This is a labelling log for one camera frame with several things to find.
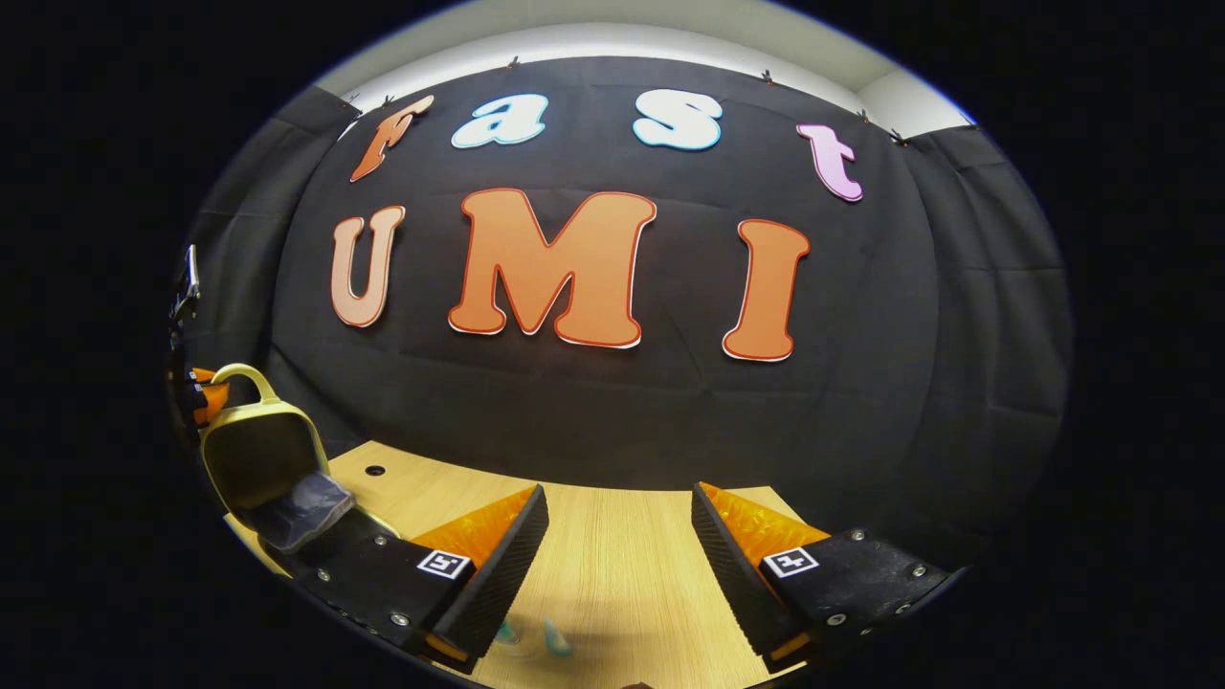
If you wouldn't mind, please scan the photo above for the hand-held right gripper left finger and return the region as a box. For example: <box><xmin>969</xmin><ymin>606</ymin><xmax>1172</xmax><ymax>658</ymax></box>
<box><xmin>287</xmin><ymin>483</ymin><xmax>551</xmax><ymax>673</ymax></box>

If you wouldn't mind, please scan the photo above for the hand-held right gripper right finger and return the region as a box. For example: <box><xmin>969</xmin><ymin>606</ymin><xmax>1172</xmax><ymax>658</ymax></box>
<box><xmin>691</xmin><ymin>481</ymin><xmax>963</xmax><ymax>673</ymax></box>

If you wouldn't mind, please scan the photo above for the pale yellow small suitcase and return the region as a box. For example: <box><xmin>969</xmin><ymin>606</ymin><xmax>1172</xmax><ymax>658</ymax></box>
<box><xmin>199</xmin><ymin>364</ymin><xmax>403</xmax><ymax>580</ymax></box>

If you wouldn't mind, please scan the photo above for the black backdrop cloth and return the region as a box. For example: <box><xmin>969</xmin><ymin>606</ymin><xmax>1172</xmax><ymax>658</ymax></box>
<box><xmin>182</xmin><ymin>56</ymin><xmax>1073</xmax><ymax>556</ymax></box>

